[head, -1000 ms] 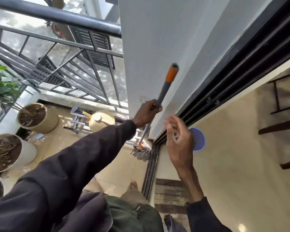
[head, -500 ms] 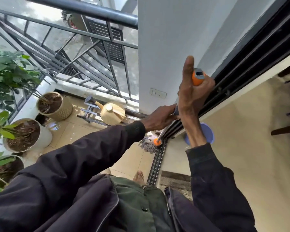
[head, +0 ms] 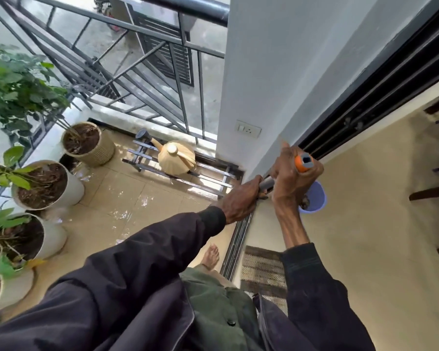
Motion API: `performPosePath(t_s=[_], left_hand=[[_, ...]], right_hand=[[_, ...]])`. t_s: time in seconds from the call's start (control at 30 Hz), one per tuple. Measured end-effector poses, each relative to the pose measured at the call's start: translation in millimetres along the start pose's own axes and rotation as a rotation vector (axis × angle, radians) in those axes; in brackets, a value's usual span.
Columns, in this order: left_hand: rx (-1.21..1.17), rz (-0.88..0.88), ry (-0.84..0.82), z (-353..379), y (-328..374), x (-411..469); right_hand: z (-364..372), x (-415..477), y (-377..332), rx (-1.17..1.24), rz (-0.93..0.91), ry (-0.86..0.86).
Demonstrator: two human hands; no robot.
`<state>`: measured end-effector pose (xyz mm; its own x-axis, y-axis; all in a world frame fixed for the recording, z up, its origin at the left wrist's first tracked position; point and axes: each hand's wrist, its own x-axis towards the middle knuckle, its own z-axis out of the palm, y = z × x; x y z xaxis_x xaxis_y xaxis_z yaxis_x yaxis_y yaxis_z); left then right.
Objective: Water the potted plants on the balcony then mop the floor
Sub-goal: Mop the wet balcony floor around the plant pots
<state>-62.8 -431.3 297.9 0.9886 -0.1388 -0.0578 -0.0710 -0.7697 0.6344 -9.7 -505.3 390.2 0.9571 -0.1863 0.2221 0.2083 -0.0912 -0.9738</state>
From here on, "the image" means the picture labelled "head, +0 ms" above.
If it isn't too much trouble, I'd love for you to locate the person's left hand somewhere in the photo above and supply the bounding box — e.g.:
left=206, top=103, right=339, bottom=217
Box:
left=219, top=175, right=275, bottom=225

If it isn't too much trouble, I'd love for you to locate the person's right hand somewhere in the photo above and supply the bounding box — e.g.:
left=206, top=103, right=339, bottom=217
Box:
left=269, top=140, right=325, bottom=216

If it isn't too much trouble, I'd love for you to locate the orange and grey mop handle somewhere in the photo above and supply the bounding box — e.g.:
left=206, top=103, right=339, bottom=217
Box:
left=258, top=152, right=314, bottom=191

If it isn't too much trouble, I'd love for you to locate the person's left forearm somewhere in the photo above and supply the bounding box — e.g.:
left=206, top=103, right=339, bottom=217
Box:
left=55, top=206, right=227, bottom=311

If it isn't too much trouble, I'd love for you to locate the person's right forearm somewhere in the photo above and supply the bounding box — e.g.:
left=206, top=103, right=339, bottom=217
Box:
left=274, top=201, right=352, bottom=337

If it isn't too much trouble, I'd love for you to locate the grey metal rack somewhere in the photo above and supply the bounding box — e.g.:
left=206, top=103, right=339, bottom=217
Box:
left=121, top=139, right=239, bottom=198

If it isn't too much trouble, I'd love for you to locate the purple plastic bucket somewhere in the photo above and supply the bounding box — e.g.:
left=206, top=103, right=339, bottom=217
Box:
left=298, top=181, right=327, bottom=215

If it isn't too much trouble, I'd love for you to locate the beige watering can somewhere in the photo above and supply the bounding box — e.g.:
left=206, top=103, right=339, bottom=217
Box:
left=136, top=128, right=198, bottom=176

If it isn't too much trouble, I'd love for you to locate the person's bare foot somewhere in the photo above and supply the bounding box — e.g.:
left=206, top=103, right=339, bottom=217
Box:
left=199, top=244, right=220, bottom=272

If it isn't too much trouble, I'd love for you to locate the woven brown doormat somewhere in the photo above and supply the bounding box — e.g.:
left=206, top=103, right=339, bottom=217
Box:
left=239, top=245, right=290, bottom=315

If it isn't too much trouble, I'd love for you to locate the green shirt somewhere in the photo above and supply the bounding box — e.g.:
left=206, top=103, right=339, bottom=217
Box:
left=179, top=267, right=266, bottom=351

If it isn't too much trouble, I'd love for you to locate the beige ribbed plant pot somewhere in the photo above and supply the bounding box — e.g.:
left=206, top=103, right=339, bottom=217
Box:
left=61, top=121, right=116, bottom=168

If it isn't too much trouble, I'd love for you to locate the dark louvered window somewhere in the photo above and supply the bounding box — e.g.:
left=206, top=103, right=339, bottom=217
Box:
left=126, top=3, right=195, bottom=88

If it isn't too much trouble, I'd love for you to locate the grey metal balcony railing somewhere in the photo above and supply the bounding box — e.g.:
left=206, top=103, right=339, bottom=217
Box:
left=0, top=0, right=230, bottom=212

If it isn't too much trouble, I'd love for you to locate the black pipe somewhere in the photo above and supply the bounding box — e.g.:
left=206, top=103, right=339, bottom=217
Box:
left=131, top=0, right=230, bottom=28

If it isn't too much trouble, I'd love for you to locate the white plant pot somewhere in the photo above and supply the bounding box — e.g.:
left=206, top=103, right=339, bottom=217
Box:
left=0, top=259, right=36, bottom=315
left=10, top=159, right=86, bottom=216
left=0, top=212, right=68, bottom=264

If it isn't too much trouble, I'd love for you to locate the small green leafy plant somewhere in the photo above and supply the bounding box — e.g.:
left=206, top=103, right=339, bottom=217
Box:
left=0, top=248, right=46, bottom=282
left=0, top=206, right=26, bottom=253
left=0, top=145, right=33, bottom=192

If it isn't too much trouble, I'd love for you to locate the tall leafy green plant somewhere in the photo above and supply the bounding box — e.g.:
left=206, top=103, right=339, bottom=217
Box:
left=0, top=34, right=82, bottom=146

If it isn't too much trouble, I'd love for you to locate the white wall socket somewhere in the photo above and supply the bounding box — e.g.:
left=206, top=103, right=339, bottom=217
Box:
left=235, top=120, right=262, bottom=139

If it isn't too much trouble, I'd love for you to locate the black sliding door frame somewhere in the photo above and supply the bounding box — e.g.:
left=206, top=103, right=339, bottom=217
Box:
left=219, top=0, right=439, bottom=283

